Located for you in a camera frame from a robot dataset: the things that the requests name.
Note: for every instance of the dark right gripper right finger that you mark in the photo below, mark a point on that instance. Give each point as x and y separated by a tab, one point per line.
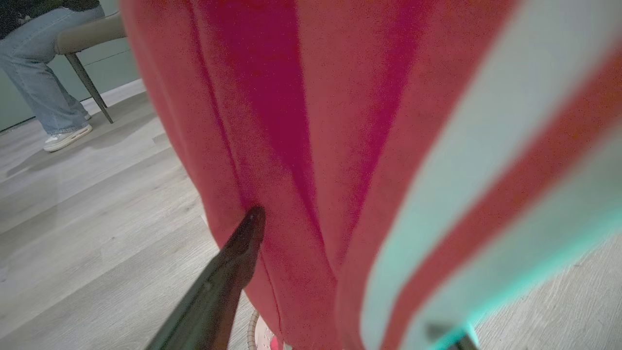
464	344

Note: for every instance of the person in blue jeans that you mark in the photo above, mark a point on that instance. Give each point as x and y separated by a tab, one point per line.
34	73

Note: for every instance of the red garment with white stripes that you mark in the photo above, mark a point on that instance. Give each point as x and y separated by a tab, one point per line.
301	146

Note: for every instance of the beige chair with dark legs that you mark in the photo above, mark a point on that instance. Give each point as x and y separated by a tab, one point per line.
92	34

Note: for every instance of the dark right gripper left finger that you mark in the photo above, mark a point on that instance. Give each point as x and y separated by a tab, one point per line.
228	272

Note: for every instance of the white perforated laundry basket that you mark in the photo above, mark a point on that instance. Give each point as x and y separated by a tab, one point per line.
260	335

